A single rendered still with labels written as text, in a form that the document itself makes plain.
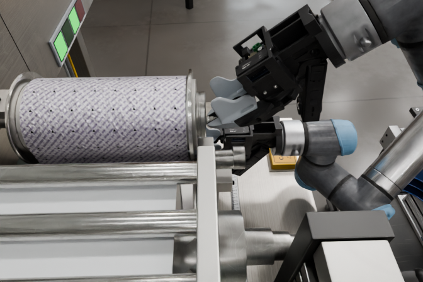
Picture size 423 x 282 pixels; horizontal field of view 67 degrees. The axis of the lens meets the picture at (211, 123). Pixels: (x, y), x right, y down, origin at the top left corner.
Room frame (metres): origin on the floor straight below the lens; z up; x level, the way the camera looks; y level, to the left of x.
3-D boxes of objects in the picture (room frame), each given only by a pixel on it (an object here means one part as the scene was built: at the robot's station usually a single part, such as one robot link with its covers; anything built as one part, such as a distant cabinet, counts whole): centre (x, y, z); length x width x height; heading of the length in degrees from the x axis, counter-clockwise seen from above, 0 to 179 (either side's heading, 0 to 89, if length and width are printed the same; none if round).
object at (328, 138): (0.43, -0.24, 1.11); 0.11 x 0.08 x 0.09; 92
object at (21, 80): (0.35, 0.29, 1.25); 0.15 x 0.01 x 0.15; 2
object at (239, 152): (0.33, -0.05, 1.18); 0.04 x 0.02 x 0.04; 2
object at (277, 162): (0.53, -0.20, 0.91); 0.07 x 0.07 x 0.02; 2
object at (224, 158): (0.33, -0.01, 1.05); 0.06 x 0.05 x 0.31; 92
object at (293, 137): (0.42, -0.16, 1.11); 0.08 x 0.05 x 0.08; 2
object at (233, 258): (0.11, 0.00, 1.33); 0.06 x 0.06 x 0.06; 2
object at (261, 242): (0.11, -0.06, 1.33); 0.06 x 0.03 x 0.03; 92
